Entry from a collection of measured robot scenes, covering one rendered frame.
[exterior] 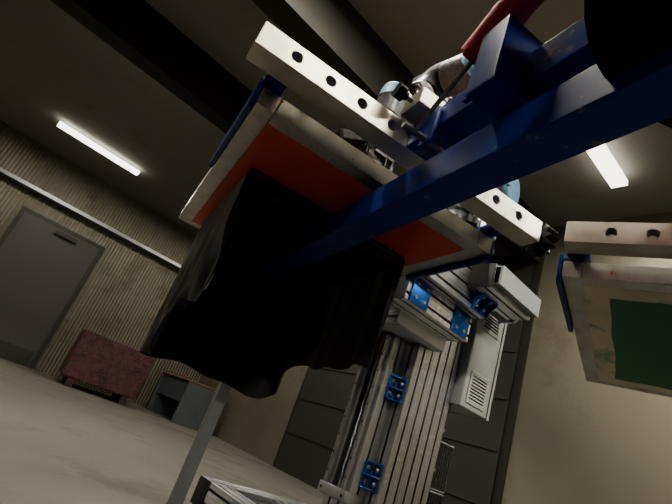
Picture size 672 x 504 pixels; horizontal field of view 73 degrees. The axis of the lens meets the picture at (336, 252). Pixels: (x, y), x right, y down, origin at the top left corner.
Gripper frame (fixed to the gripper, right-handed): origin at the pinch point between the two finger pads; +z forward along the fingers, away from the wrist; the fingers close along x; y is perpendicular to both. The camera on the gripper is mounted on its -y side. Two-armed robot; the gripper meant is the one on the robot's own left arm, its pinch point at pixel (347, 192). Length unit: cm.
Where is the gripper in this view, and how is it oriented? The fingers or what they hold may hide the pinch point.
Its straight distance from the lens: 108.4
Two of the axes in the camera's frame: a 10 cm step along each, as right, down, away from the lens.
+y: 8.1, 4.7, 3.5
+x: -4.7, 1.9, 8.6
